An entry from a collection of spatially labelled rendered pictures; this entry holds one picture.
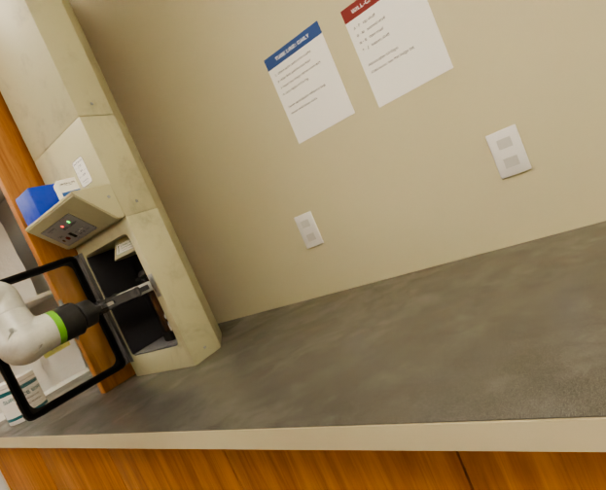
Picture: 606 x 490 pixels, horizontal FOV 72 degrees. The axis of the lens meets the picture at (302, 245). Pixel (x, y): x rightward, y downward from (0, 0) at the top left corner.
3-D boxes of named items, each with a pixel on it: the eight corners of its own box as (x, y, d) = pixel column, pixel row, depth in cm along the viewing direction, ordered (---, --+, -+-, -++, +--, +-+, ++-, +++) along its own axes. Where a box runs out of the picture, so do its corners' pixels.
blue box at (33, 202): (60, 219, 134) (48, 192, 134) (74, 209, 129) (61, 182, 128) (27, 227, 126) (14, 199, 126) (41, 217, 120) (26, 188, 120)
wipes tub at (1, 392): (41, 405, 161) (23, 370, 160) (55, 402, 154) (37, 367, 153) (4, 427, 151) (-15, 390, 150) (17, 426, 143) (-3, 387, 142)
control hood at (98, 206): (74, 248, 136) (60, 220, 136) (125, 216, 117) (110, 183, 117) (38, 259, 127) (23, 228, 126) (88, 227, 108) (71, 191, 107)
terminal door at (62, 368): (127, 365, 138) (74, 254, 134) (27, 424, 115) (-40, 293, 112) (126, 366, 138) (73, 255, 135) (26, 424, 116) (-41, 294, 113)
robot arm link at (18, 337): (8, 381, 101) (13, 361, 95) (-19, 341, 104) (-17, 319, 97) (65, 353, 112) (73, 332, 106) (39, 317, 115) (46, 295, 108)
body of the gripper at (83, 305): (79, 301, 112) (110, 289, 119) (66, 307, 117) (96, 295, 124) (90, 327, 112) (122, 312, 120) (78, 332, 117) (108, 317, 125)
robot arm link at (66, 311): (59, 347, 113) (73, 343, 108) (40, 308, 112) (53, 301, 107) (81, 336, 118) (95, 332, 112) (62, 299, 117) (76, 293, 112)
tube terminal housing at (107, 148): (191, 340, 160) (103, 153, 154) (249, 327, 141) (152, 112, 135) (136, 376, 140) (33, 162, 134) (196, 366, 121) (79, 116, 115)
